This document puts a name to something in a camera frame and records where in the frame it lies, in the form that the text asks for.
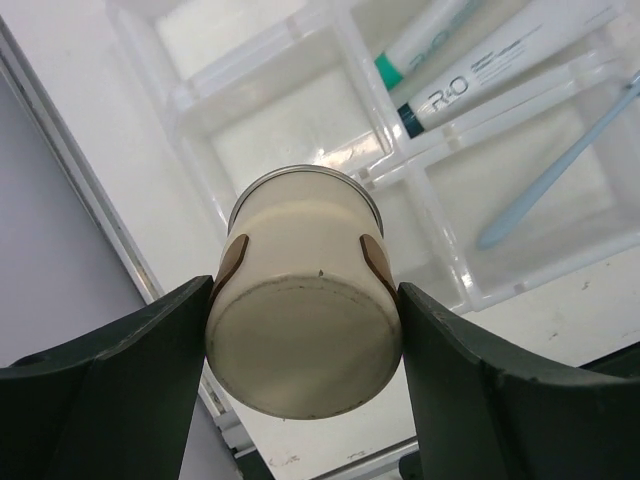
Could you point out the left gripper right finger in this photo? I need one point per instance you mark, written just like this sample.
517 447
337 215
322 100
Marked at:
485 408

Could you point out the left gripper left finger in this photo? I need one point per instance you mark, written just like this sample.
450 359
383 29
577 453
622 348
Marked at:
115 403

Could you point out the cream metal cup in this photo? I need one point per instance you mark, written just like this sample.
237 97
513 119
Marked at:
304 323

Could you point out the white dark-cap toothpaste tube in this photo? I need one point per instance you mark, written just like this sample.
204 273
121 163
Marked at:
538 31

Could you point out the light blue toothbrush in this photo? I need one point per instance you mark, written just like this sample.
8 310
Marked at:
511 216

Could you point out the green cap toothpaste tube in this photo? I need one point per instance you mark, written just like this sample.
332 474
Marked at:
428 31

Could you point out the clear plastic organizer box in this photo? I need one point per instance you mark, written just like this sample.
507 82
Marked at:
246 87

